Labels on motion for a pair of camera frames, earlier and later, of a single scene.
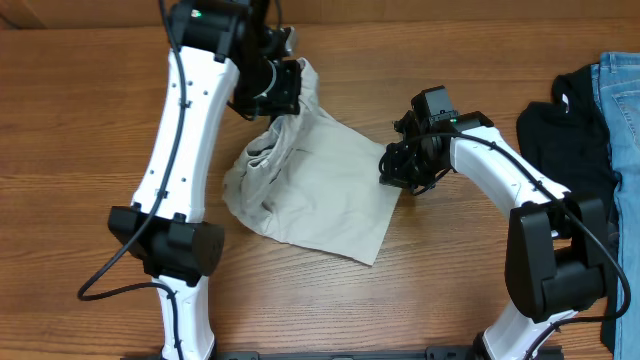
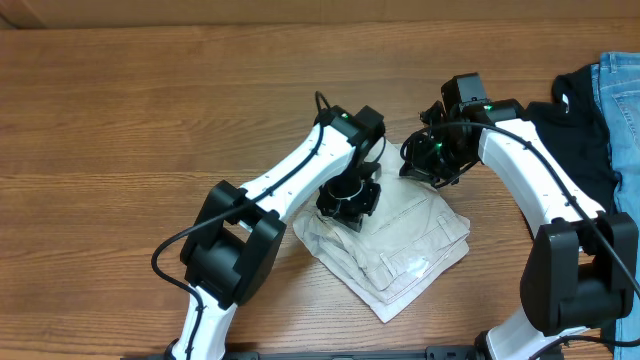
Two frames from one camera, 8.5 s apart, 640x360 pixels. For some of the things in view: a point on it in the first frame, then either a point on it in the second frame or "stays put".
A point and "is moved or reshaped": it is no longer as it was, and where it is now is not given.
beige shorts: (308, 179) is moved or reshaped
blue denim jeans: (617, 84) stays put
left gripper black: (281, 101) → (353, 213)
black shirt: (566, 140) stays put
